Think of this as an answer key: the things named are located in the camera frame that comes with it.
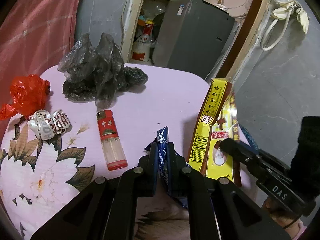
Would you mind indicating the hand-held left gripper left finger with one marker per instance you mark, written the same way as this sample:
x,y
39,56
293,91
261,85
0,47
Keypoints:
x,y
148,175

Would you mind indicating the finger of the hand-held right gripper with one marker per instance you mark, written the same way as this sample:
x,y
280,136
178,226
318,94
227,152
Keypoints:
x,y
240,155
272,158

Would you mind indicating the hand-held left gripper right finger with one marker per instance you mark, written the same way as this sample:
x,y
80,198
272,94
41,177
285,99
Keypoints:
x,y
176,170

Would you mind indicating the blue snack wrapper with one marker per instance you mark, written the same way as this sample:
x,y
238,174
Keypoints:
x,y
162,140

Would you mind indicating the yellow snack wrapper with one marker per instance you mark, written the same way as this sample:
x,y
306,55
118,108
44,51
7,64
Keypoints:
x,y
212,120

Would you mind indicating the person's right hand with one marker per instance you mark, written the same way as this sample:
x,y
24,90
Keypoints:
x,y
282,222

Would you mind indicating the red toothpick bottle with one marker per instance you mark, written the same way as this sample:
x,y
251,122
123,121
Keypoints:
x,y
111,142

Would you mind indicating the pink floral tablecloth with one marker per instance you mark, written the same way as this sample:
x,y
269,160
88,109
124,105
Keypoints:
x,y
150,100

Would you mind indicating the crumpled lettered paper band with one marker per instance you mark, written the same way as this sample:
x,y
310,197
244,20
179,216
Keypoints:
x,y
50,125

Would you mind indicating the grey crumpled plastic bag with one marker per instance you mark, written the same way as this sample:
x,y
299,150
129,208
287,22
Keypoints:
x,y
92,72

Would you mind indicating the grey refrigerator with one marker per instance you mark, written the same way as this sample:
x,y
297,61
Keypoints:
x,y
192,37

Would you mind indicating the white red printed sack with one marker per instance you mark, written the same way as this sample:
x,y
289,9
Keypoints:
x,y
142,46

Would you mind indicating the red plastic bag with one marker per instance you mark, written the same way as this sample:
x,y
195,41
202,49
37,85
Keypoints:
x,y
27,95

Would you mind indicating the cream rubber gloves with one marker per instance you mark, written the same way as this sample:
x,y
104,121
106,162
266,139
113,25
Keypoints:
x,y
300,15

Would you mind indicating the pink checked cloth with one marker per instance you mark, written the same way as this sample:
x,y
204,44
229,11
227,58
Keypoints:
x,y
37,30

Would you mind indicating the wooden door frame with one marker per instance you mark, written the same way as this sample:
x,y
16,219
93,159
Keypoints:
x,y
252,25

